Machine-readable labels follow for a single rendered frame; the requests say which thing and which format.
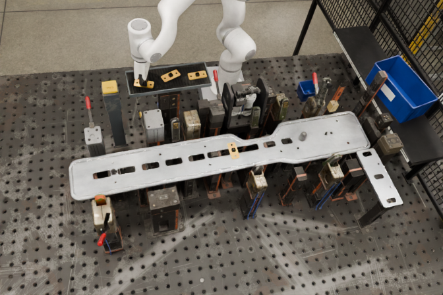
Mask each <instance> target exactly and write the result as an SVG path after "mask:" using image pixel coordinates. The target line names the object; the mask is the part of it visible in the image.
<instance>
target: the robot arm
mask: <svg viewBox="0 0 443 295"><path fill-rule="evenodd" d="M194 1H195V0H161V1H160V2H159V4H158V12H159V14H160V16H161V19H162V29H161V32H160V34H159V36H158V37H157V38H156V40H154V39H153V37H152V34H151V25H150V23H149V22H148V21H147V20H144V19H142V18H136V19H134V20H132V21H130V22H129V24H128V32H129V43H130V49H131V57H132V58H133V60H134V78H135V79H136V80H137V79H138V77H139V84H140V86H147V82H148V70H149V66H150V63H155V62H156V61H158V60H159V59H160V58H161V57H163V56H164V54H165V53H166V52H167V51H168V50H169V49H170V47H171V46H172V45H173V43H174V41H175V38H176V35H177V20H178V18H179V16H180V15H181V14H182V13H183V12H184V11H185V10H186V9H187V8H188V7H189V6H190V5H191V4H192V3H193V2H194ZM245 1H249V0H221V2H222V5H223V20H222V21H221V23H220V24H219V25H218V27H217V28H216V35H217V38H218V39H219V41H220V42H221V43H222V44H223V45H224V46H225V47H226V48H227V49H226V50H225V51H224V52H223V53H222V54H221V57H220V63H219V68H218V80H219V81H218V86H219V90H220V94H221V95H222V92H223V85H224V83H226V82H228V83H229V84H230V86H231V85H232V84H236V83H237V82H241V79H240V78H239V75H240V72H241V67H242V64H243V62H245V61H248V60H249V59H251V58H252V57H254V55H255V53H256V44H255V42H254V41H253V40H252V38H251V37H250V36H249V35H248V34H247V33H246V32H245V31H244V30H243V29H242V28H241V27H240V25H241V24H242V23H243V21H244V19H245ZM211 81H212V86H210V89H211V91H212V92H213V94H214V95H217V89H216V82H215V81H214V77H212V79H211Z"/></svg>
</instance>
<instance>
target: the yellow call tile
mask: <svg viewBox="0 0 443 295"><path fill-rule="evenodd" d="M102 88H103V94H110V93H115V92H117V85H116V81H115V80H113V81H108V82H102Z"/></svg>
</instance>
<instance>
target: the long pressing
mask: <svg viewBox="0 0 443 295"><path fill-rule="evenodd" d="M337 121H338V122H337ZM302 132H306V133H307V137H306V138H305V141H300V140H299V135H300V133H302ZM326 132H328V133H327V135H325V134H324V133H326ZM331 132H332V134H331ZM287 138H290V139H291V141H292V143H291V144H282V142H281V140H282V139H287ZM271 141H273V142H274V143H275V146H274V147H264V142H271ZM231 142H235V144H236V146H237V148H239V147H243V146H249V145H254V144H256V145H257V146H258V149H256V150H252V151H246V152H242V153H239V156H240V158H238V159H232V158H231V155H230V154H229V155H224V156H220V157H213V158H208V155H207V153H210V152H214V151H221V150H225V149H229V148H228V146H227V144H228V143H231ZM348 142H349V144H348ZM205 146H206V147H205ZM297 148H299V149H297ZM369 148H370V142H369V139H368V138H367V135H366V134H365V132H364V130H363V128H362V126H361V124H360V122H359V121H358V119H357V117H356V116H355V114H354V113H353V112H351V111H346V112H341V113H334V114H330V115H322V116H318V117H311V118H306V119H299V120H294V121H287V122H281V123H279V124H278V125H277V126H276V129H275V130H274V132H273V133H272V135H270V136H265V137H261V138H254V139H250V140H243V139H241V138H239V137H237V136H235V135H233V134H222V135H218V136H210V137H206V138H199V139H194V140H187V141H183V142H175V143H171V144H164V145H160V146H152V147H145V148H141V149H134V150H129V151H122V152H118V153H110V154H106V155H99V156H94V157H87V158H83V159H76V160H74V161H72V162H71V164H70V165H69V182H70V191H71V197H72V198H73V199H74V200H76V201H82V200H89V199H92V198H95V197H94V196H95V195H96V194H104V195H105V196H109V195H113V194H120V193H123V192H130V191H133V190H139V189H143V188H150V187H154V186H160V185H164V184H171V183H174V182H180V181H184V180H190V179H195V178H201V177H205V176H211V175H215V174H222V173H228V172H231V171H238V170H241V169H248V168H252V167H254V166H255V165H256V164H260V163H262V164H263V165H268V164H272V163H279V162H282V163H289V164H299V163H306V162H309V161H316V160H319V159H325V158H329V157H331V156H332V154H334V153H341V155H345V154H350V153H356V152H357V151H361V150H364V149H369ZM281 150H282V152H281ZM159 154H161V155H159ZM199 154H204V157H205V159H203V160H198V161H192V162H190V161H189V156H192V155H199ZM176 158H181V159H182V163H181V164H177V165H170V166H167V165H166V163H165V162H166V161H167V160H170V159H176ZM112 162H113V163H112ZM155 162H158V163H159V167H158V168H155V169H148V170H145V171H144V170H143V169H142V165H144V164H148V163H155ZM210 164H211V165H210ZM126 167H135V172H133V173H127V174H118V169H122V168H126ZM112 169H115V170H116V171H117V174H114V175H112V174H110V175H111V176H110V177H105V178H99V179H94V178H93V174H94V173H100V172H104V171H110V173H111V170H112ZM115 182H116V183H115Z"/></svg>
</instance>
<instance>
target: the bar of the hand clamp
mask: <svg viewBox="0 0 443 295"><path fill-rule="evenodd" d="M331 81H332V80H331V79H330V77H328V78H325V77H323V79H322V81H321V84H320V87H319V90H318V93H317V96H316V99H315V101H316V107H315V108H317V105H318V102H319V100H320V102H321V104H320V105H319V106H320V107H321V106H322V105H323V102H324V99H325V97H326V94H327V92H328V89H330V88H332V86H333V85H332V84H331Z"/></svg>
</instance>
